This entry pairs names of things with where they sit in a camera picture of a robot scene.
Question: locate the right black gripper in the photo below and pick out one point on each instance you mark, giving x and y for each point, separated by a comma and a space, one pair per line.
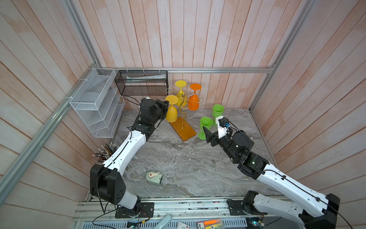
212, 138

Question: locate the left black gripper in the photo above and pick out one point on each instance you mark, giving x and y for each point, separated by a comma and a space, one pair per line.
164, 105

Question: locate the yellow wine glass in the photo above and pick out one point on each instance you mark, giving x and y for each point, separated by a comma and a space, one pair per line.
181, 94
172, 113

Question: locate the gold rack with wooden base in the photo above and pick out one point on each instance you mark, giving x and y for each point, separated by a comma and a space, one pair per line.
181, 126

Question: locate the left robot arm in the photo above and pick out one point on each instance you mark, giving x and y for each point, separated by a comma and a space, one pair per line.
106, 180

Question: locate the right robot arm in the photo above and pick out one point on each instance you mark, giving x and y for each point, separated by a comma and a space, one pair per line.
309, 208

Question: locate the orange wine glass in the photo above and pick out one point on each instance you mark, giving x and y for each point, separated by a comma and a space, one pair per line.
193, 100

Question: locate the black mesh basket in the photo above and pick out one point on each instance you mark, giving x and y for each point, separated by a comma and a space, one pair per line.
142, 82

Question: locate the red pencil cup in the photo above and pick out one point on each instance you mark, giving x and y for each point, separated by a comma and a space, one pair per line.
104, 152

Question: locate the box of coloured items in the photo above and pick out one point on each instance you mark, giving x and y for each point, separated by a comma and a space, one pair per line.
211, 224

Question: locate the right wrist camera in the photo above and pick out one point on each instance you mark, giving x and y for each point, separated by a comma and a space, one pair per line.
223, 125

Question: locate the white wire mesh shelf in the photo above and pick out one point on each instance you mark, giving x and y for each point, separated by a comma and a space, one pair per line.
98, 104

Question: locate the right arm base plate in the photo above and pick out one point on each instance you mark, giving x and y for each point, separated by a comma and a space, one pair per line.
243, 207

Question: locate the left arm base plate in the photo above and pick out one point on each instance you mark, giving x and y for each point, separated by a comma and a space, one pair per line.
141, 209

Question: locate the aluminium front rail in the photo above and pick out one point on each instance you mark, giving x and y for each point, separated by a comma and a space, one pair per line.
178, 208

